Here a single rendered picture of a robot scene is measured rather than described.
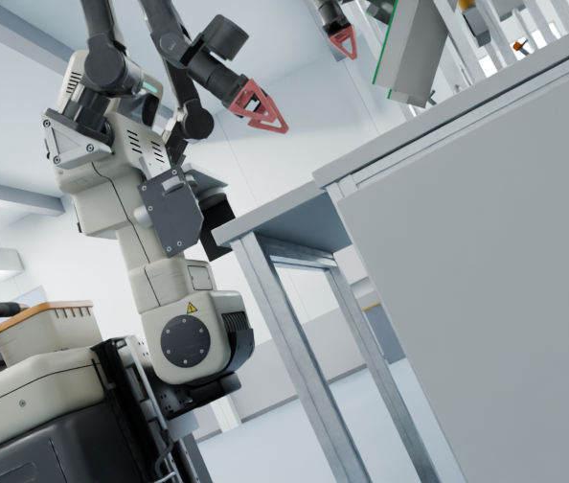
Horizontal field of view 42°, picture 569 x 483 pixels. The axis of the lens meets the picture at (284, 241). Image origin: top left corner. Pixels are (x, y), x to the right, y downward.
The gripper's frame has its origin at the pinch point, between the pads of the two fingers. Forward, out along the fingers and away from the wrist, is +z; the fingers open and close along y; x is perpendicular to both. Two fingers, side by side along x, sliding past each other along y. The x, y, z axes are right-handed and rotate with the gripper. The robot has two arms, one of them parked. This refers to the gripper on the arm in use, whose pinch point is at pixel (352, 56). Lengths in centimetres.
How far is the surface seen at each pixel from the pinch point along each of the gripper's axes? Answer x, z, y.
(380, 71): -7.8, 19.9, -43.1
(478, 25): -30.6, 4.5, 18.0
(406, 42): -14.5, 18.0, -44.2
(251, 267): 25, 45, -66
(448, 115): -16, 39, -70
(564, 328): -16, 74, -70
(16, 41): 350, -359, 460
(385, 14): -12.7, 3.8, -23.8
